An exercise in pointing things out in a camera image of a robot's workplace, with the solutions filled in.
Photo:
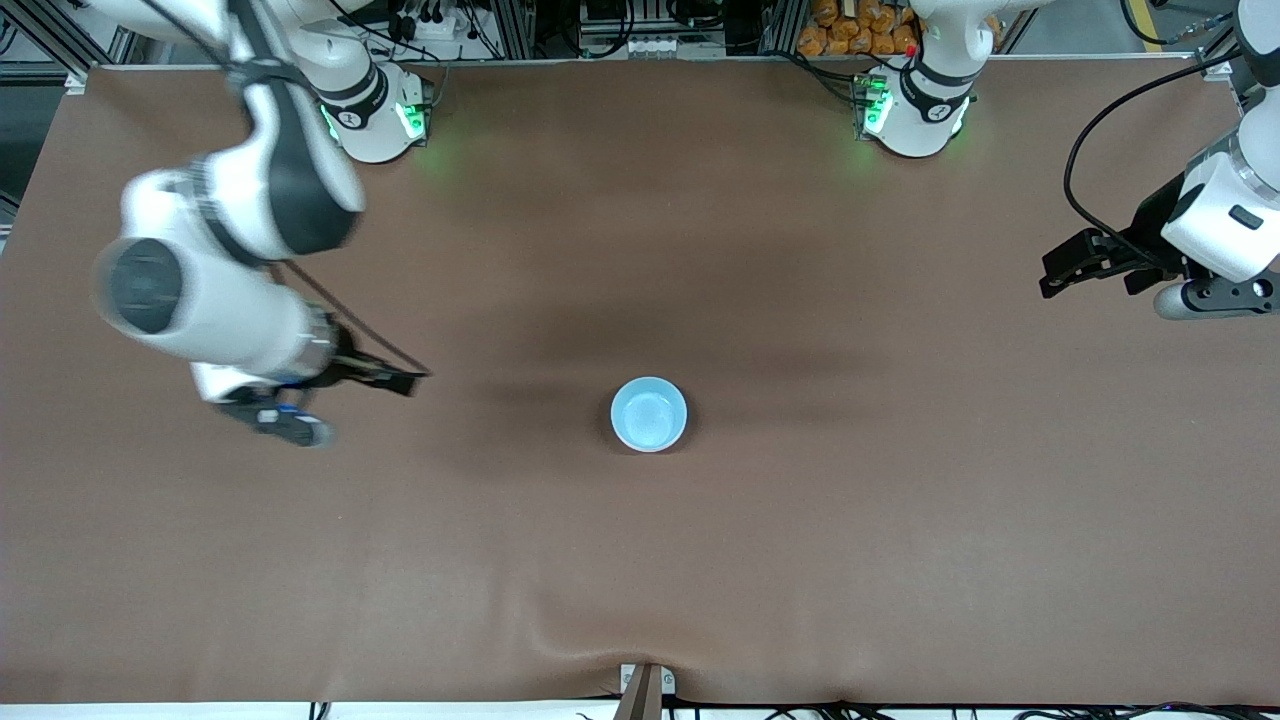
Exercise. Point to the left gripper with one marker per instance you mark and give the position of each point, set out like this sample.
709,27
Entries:
1150,236

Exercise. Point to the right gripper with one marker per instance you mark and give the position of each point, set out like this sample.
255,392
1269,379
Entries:
352,366

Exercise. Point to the light blue bowl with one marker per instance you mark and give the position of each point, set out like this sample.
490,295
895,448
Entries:
648,414

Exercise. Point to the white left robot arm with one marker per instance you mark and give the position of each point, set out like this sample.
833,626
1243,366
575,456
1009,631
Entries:
915,130

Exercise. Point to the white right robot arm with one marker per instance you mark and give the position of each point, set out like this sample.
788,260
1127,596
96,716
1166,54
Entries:
230,320

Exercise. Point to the brown table cloth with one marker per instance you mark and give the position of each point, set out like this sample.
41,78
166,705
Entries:
640,560

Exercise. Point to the white power strip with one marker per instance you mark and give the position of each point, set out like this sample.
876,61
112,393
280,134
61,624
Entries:
420,22

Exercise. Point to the pile of orange items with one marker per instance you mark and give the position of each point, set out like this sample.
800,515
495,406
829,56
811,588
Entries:
850,30

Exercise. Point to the grey metal table clamp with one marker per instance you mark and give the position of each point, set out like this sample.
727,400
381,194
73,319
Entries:
646,685

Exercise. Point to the white connector block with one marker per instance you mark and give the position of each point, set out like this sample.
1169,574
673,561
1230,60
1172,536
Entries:
650,46

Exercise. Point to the aluminium frame rail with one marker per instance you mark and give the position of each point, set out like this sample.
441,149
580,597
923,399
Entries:
1222,65

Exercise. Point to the aluminium frame post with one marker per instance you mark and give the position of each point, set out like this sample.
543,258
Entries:
512,28

